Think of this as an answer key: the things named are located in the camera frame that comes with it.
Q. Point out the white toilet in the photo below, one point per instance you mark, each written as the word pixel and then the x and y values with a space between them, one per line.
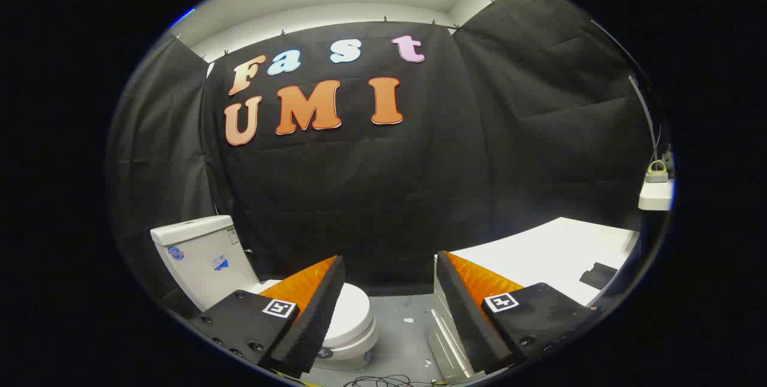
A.
pixel 198 261

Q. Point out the white shelf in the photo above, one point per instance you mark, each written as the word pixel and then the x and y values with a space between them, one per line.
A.
pixel 654 196

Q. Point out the black backdrop cloth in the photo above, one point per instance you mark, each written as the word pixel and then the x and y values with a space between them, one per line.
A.
pixel 389 195

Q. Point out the white toilet lid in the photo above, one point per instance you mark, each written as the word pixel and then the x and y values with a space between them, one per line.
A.
pixel 350 312

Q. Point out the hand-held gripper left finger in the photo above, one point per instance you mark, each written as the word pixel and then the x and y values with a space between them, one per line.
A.
pixel 317 315

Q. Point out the small grey green device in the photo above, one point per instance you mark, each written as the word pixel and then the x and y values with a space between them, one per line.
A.
pixel 657 175

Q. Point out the white drawer cabinet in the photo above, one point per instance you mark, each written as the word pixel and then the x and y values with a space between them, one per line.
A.
pixel 539 249

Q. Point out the flat black object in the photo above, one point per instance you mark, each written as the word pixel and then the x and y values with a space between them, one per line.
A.
pixel 598 276

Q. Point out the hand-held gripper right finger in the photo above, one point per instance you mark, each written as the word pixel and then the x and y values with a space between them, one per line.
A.
pixel 464 315

